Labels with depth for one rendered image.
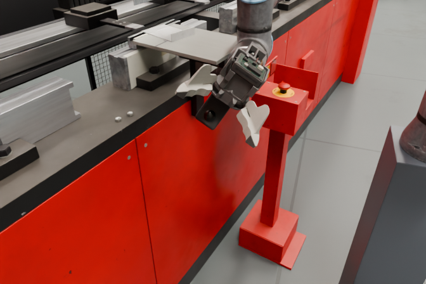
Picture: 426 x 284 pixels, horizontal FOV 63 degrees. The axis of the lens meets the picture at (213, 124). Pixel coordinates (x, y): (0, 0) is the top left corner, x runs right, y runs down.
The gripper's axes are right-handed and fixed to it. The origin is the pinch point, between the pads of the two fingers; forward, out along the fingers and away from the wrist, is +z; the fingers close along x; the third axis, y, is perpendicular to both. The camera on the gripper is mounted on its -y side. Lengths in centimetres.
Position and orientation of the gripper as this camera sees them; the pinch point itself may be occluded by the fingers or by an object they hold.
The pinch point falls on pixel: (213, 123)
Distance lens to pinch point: 55.3
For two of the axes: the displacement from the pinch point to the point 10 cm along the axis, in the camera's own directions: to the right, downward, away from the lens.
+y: 5.0, -6.4, -5.8
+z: -2.7, 5.2, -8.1
